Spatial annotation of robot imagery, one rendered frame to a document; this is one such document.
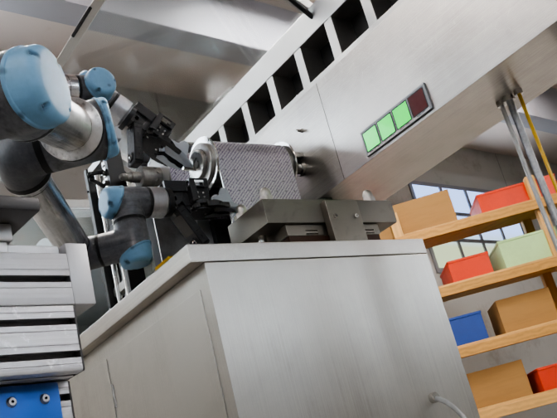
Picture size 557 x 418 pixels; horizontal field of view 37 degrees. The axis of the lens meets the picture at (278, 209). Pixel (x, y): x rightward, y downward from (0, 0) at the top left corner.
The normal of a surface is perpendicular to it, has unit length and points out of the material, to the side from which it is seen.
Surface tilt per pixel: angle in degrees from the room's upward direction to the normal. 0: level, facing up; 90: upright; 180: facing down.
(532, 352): 90
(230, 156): 90
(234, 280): 90
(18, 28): 180
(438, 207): 90
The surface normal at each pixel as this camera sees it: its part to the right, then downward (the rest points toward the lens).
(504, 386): -0.18, -0.30
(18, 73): 0.02, -0.18
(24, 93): 0.11, 0.22
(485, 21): -0.81, 0.00
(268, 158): 0.53, -0.41
